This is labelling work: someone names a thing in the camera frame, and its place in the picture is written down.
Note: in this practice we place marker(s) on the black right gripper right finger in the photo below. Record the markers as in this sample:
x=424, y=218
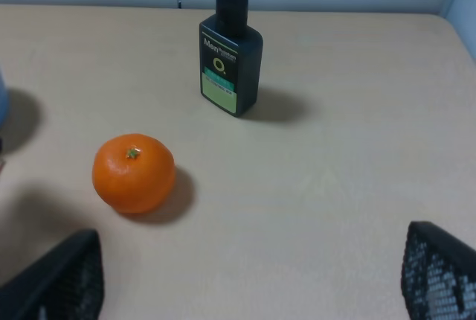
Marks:
x=438, y=274

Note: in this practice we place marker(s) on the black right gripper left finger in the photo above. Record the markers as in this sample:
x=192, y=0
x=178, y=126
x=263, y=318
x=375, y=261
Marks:
x=66, y=283

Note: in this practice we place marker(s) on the orange mandarin fruit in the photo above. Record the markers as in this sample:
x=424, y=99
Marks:
x=133, y=173

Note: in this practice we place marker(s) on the blue plastic bowl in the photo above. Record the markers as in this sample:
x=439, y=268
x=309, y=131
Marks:
x=4, y=100

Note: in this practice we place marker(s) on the black lotion pump bottle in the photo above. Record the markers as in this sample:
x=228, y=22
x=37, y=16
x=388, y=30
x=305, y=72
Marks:
x=230, y=56

